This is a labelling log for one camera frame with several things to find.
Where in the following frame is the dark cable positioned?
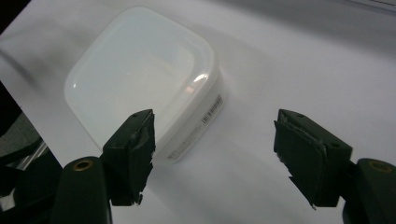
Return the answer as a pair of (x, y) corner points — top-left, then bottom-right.
(0, 136), (45, 167)

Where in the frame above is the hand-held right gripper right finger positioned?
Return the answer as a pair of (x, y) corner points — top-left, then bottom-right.
(273, 108), (354, 210)

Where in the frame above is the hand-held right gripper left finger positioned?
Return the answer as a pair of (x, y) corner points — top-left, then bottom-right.
(100, 108), (157, 207)

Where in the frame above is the white lidded plastic container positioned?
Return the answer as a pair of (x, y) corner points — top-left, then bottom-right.
(64, 6), (228, 166)

